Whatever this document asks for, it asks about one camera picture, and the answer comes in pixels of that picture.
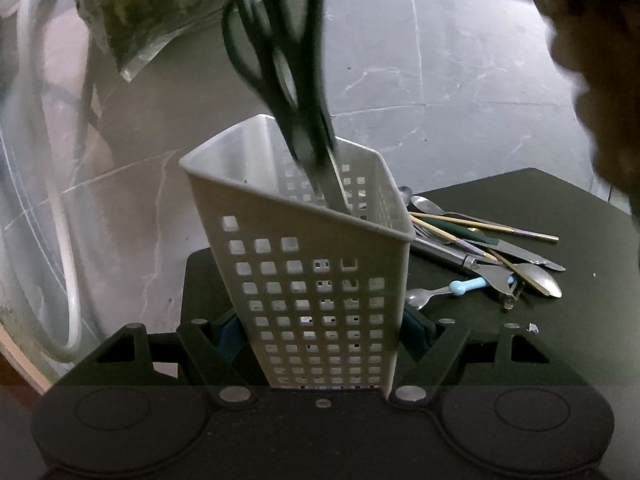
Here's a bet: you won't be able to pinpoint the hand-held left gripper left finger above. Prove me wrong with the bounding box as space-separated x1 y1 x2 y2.
55 310 256 408

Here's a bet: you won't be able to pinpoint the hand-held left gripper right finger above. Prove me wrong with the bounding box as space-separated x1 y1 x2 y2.
387 305 591 408

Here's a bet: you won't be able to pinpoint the white perforated utensil basket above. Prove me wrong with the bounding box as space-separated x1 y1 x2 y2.
179 114 416 391

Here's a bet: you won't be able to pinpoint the black-handled scissors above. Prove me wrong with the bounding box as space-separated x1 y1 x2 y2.
222 0 347 211

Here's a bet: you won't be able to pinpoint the steel fork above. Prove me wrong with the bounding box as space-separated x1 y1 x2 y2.
411 226 478 270

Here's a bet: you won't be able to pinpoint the steel peeler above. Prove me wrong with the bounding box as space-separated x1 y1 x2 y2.
470 260 527 311

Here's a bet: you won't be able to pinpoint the small steel spoon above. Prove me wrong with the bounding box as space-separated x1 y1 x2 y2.
411 195 453 217

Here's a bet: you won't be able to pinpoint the gold chopstick with purple tip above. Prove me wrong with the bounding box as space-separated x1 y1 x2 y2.
410 212 560 242

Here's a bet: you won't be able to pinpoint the steel table knife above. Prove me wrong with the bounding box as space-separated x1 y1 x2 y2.
470 230 567 272

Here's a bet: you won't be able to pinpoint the clear plastic bag of scraps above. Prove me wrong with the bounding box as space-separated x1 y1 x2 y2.
74 0 262 84

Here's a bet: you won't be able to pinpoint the blue-handled small spoon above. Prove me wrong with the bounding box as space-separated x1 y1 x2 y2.
405 277 489 310

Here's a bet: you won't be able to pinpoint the green-handled gold utensil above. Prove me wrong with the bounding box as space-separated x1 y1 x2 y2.
414 216 501 248

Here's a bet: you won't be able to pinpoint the large gold-handled spoon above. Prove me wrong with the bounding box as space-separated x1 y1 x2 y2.
492 251 563 300

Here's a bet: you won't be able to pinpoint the thick white hose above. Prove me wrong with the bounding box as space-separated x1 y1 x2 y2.
15 0 83 363

